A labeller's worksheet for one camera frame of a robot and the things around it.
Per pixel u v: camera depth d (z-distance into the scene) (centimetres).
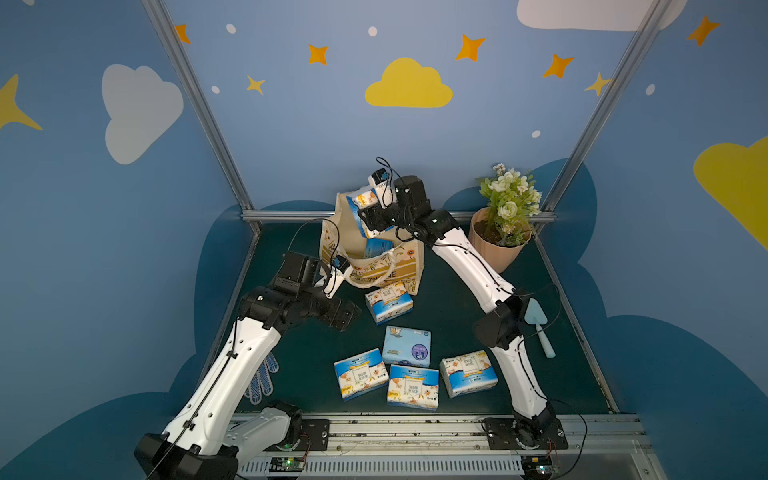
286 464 70
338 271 63
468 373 78
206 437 37
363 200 77
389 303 92
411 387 76
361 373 78
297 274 53
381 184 71
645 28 72
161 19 69
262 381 82
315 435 75
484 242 95
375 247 101
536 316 96
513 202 89
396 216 71
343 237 91
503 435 74
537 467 71
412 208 64
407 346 84
